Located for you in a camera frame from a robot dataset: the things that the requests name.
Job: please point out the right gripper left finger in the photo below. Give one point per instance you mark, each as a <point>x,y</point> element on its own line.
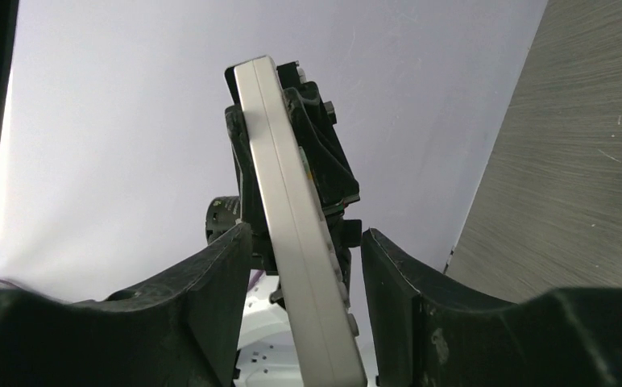
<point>177,328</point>

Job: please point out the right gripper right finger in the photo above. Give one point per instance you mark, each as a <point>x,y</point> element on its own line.
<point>430,330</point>

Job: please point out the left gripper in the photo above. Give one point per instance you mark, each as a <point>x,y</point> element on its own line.
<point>313,122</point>

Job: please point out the white air conditioner remote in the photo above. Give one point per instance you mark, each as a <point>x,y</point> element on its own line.
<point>323,329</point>

